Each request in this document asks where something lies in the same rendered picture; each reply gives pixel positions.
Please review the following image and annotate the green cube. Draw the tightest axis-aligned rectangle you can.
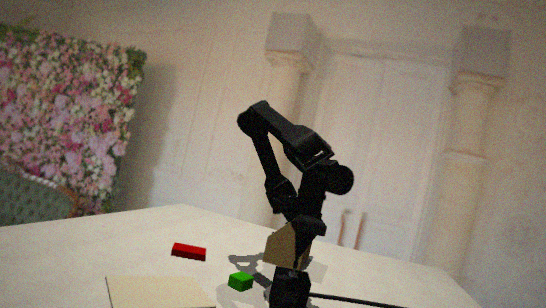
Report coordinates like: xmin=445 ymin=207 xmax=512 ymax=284
xmin=227 ymin=271 xmax=254 ymax=292

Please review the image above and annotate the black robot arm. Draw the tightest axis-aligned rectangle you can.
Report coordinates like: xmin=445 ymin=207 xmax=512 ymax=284
xmin=236 ymin=100 xmax=354 ymax=224

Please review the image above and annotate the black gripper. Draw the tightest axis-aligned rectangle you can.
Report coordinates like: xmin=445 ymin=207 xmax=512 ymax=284
xmin=290 ymin=185 xmax=327 ymax=257

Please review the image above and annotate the red rectangular block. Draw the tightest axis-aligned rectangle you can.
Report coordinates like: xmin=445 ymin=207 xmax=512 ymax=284
xmin=171 ymin=243 xmax=206 ymax=261

